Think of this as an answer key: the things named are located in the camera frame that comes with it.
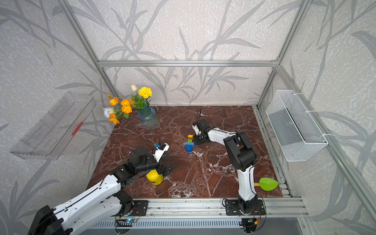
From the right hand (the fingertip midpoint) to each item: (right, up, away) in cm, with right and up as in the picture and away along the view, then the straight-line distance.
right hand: (195, 139), depth 100 cm
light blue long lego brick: (-4, -3, -4) cm, 7 cm away
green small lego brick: (-4, 0, -3) cm, 5 cm away
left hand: (-11, -8, -25) cm, 29 cm away
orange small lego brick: (-4, 0, 0) cm, 4 cm away
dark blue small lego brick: (-4, -6, -7) cm, 10 cm away
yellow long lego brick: (-4, +2, +1) cm, 4 cm away
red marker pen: (-55, +10, -32) cm, 65 cm away
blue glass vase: (-33, +15, -2) cm, 36 cm away
